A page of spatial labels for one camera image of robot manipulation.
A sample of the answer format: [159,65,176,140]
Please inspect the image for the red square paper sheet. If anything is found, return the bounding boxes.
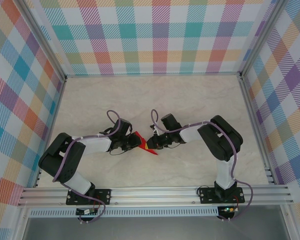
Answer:
[134,130,159,157]

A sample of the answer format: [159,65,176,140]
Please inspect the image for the black circuit board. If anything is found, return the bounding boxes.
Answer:
[75,208,98,216]

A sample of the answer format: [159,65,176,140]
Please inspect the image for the grey metal panel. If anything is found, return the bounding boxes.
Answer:
[22,216,291,240]

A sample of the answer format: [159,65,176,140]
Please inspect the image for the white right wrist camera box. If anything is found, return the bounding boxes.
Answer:
[149,123,161,137]

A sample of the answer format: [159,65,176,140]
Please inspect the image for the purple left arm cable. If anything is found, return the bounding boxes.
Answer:
[52,109,123,225]

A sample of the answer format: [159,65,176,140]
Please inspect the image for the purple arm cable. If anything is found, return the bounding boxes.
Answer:
[52,109,123,225]
[150,108,253,223]

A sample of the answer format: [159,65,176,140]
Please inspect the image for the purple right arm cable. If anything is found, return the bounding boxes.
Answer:
[150,108,253,223]

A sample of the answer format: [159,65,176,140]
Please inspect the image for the wide aluminium mounting rail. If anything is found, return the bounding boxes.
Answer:
[17,186,295,208]

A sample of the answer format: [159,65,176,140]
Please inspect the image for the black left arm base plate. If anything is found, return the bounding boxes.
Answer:
[66,189,112,206]

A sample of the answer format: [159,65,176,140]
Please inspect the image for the thin black wire loop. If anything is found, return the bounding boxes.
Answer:
[196,183,218,196]

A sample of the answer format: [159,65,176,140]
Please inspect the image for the thin red wire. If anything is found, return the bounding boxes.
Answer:
[92,196,104,212]
[232,194,242,210]

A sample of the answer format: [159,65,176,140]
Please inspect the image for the slotted grey cable duct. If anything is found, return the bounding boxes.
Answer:
[29,206,220,218]

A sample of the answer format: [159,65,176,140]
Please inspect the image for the long aluminium frame bar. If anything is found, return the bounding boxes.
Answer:
[64,71,242,78]

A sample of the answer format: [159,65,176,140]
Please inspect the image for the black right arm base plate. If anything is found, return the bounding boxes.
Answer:
[199,187,246,205]

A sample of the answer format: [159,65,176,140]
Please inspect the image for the aluminium side frame bar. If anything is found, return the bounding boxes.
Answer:
[34,77,67,188]
[238,74,276,186]

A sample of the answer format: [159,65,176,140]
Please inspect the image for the aluminium frame post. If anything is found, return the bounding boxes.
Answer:
[19,0,67,83]
[239,0,288,81]

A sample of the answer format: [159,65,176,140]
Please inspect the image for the aluminium frame leg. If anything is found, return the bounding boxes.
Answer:
[279,203,298,240]
[12,206,32,240]

